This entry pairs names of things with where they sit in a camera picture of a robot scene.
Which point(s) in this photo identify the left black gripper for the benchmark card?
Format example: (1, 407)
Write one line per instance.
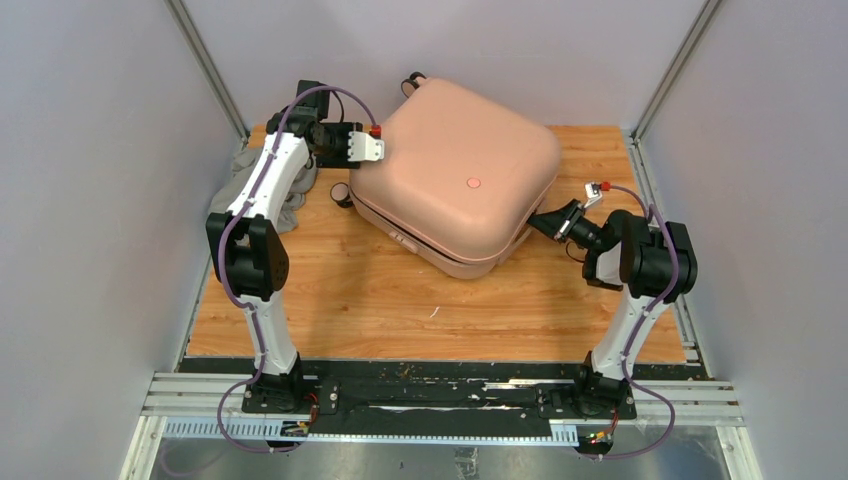
(341, 160)

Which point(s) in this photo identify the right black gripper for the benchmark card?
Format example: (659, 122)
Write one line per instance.
(560, 223)

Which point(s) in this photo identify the pink suitcase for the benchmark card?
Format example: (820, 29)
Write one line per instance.
(460, 177)

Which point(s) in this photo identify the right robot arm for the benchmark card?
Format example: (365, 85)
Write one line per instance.
(648, 260)

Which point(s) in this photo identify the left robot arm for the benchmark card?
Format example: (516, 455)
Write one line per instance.
(249, 258)

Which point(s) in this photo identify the grey cloth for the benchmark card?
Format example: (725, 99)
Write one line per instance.
(279, 190)

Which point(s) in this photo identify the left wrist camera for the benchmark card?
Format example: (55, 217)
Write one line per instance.
(363, 147)

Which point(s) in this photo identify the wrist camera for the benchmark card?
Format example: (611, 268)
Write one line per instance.
(363, 147)
(594, 194)

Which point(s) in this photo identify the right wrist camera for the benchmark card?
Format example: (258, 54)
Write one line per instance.
(594, 194)

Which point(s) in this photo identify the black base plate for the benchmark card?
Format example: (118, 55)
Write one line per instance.
(440, 399)

